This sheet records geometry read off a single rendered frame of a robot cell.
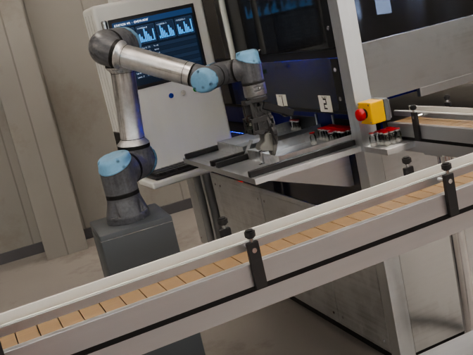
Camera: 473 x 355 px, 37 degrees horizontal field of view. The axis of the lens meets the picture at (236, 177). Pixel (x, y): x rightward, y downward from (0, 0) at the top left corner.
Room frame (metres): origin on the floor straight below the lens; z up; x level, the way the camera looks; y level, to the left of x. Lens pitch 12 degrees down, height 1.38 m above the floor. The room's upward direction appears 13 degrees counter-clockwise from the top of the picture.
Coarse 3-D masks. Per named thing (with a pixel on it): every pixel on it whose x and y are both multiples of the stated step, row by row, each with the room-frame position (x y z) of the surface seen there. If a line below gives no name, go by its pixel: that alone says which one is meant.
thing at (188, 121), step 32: (128, 0) 3.11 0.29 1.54; (160, 0) 3.16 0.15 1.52; (192, 0) 3.22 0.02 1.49; (160, 32) 3.14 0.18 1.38; (192, 32) 3.20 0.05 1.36; (96, 64) 3.18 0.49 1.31; (160, 96) 3.12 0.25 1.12; (192, 96) 3.18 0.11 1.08; (160, 128) 3.11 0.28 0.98; (192, 128) 3.16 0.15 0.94; (224, 128) 3.23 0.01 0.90; (160, 160) 3.09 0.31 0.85
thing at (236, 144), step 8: (280, 128) 2.92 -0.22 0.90; (288, 128) 2.94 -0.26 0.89; (304, 128) 2.68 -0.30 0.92; (312, 128) 2.69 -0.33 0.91; (240, 136) 2.86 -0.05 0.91; (248, 136) 2.87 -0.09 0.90; (256, 136) 2.88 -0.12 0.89; (280, 136) 2.64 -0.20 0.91; (288, 136) 2.65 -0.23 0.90; (224, 144) 2.75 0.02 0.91; (232, 144) 2.68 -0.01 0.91; (240, 144) 2.83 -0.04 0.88; (232, 152) 2.69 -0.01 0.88
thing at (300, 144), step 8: (296, 136) 2.57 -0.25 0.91; (304, 136) 2.58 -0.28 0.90; (280, 144) 2.54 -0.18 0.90; (288, 144) 2.55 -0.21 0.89; (296, 144) 2.57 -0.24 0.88; (304, 144) 2.53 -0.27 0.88; (320, 144) 2.31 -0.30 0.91; (328, 144) 2.32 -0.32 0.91; (248, 152) 2.49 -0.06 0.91; (256, 152) 2.42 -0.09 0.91; (264, 152) 2.52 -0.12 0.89; (280, 152) 2.49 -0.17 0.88; (288, 152) 2.46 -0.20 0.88; (296, 152) 2.28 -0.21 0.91; (304, 152) 2.29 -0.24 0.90; (256, 160) 2.44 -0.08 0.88; (264, 160) 2.37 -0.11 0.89; (272, 160) 2.31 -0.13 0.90; (280, 160) 2.26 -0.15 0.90
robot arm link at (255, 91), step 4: (260, 84) 2.28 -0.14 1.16; (264, 84) 2.29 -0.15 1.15; (244, 88) 2.29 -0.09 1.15; (248, 88) 2.28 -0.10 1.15; (252, 88) 2.27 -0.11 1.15; (256, 88) 2.28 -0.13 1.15; (260, 88) 2.27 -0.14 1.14; (264, 88) 2.29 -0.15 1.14; (244, 92) 2.30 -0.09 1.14; (248, 92) 2.28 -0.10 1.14; (252, 92) 2.28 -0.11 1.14; (256, 92) 2.27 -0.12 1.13; (260, 92) 2.28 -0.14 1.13; (264, 92) 2.29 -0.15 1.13; (248, 96) 2.28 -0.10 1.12; (252, 96) 2.28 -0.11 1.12; (256, 96) 2.28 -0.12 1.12; (260, 96) 2.28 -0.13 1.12
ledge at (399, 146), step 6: (396, 144) 2.21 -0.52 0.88; (402, 144) 2.19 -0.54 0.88; (408, 144) 2.20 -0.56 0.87; (414, 144) 2.21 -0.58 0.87; (366, 150) 2.28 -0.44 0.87; (372, 150) 2.25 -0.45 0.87; (378, 150) 2.22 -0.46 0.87; (384, 150) 2.18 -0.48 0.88; (390, 150) 2.17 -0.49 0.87; (396, 150) 2.18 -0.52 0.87; (402, 150) 2.19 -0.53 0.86
